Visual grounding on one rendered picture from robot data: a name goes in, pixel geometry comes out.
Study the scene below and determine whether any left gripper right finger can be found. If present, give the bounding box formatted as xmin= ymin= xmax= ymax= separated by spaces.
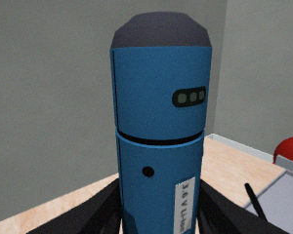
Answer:
xmin=197 ymin=179 xmax=290 ymax=234

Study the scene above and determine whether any dark blue electric screwdriver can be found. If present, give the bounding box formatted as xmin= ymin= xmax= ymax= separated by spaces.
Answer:
xmin=109 ymin=12 xmax=212 ymax=234

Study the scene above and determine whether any grey rectangular tray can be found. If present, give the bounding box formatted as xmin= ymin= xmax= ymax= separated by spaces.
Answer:
xmin=242 ymin=169 xmax=293 ymax=234

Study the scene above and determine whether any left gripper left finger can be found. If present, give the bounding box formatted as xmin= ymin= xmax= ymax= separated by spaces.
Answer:
xmin=25 ymin=177 xmax=121 ymax=234

